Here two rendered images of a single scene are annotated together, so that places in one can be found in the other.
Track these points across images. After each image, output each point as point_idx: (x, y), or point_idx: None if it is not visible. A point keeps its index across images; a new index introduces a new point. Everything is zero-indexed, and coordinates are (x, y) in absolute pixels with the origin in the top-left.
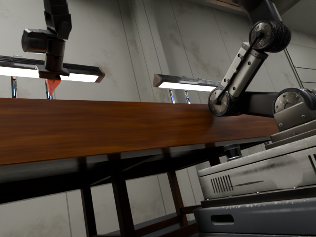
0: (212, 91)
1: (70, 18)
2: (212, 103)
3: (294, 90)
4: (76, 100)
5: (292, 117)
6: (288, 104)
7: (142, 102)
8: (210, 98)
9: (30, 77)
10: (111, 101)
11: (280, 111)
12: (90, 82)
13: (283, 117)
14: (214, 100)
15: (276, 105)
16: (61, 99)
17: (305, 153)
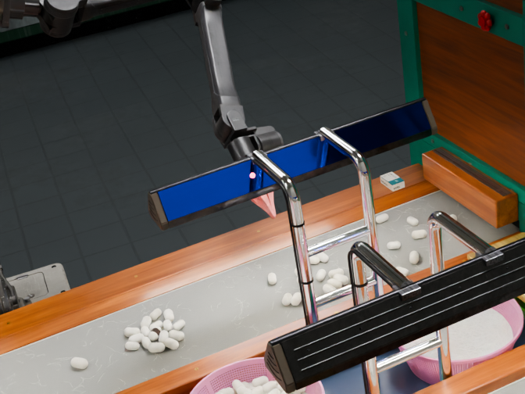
0: (4, 284)
1: (212, 123)
2: (11, 306)
3: (4, 275)
4: (238, 228)
5: (19, 303)
6: (8, 291)
7: (144, 263)
8: (8, 299)
9: (313, 177)
10: (194, 245)
11: (16, 299)
12: (185, 222)
13: (19, 305)
14: (16, 297)
15: (9, 294)
16: (255, 222)
17: None
